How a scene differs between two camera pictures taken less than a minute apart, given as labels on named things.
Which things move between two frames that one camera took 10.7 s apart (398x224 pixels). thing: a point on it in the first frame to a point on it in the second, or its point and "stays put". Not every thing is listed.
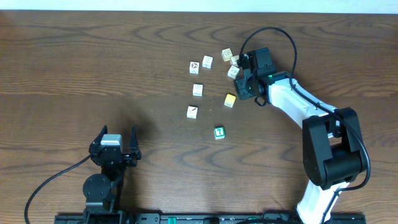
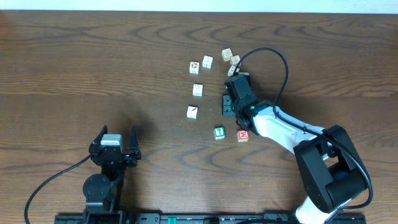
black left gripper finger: x=97 y=140 stays put
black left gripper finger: x=134 y=145 stays put
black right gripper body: x=246 y=88 to x=230 y=108
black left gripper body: x=128 y=157 stays put
